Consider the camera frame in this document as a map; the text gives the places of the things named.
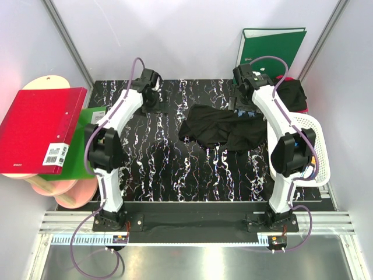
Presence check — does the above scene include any black t shirt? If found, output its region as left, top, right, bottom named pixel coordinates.
left=178, top=104, right=267, bottom=152

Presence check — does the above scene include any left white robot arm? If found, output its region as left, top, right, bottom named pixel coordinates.
left=84, top=68, right=162, bottom=232

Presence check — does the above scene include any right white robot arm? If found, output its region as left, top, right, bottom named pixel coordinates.
left=233, top=64, right=318, bottom=231

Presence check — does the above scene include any white plastic laundry basket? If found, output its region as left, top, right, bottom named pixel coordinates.
left=267, top=113, right=330, bottom=187

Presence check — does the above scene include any black marbled table mat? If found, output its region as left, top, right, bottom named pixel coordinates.
left=87, top=79, right=295, bottom=202

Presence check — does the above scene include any green lever arch binder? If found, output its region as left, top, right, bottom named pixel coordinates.
left=236, top=27, right=307, bottom=67

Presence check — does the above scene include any green plastic folder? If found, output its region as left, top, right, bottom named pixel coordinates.
left=37, top=106, right=107, bottom=182

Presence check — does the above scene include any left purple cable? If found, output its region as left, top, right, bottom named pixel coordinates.
left=69, top=57, right=146, bottom=278

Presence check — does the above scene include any red ring binder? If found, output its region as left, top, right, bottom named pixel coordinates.
left=1, top=87, right=87, bottom=174

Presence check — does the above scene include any aluminium frame profile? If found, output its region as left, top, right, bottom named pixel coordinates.
left=39, top=211, right=355, bottom=235

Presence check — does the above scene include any white slotted cable duct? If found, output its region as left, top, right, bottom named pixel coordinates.
left=51, top=234, right=129, bottom=246

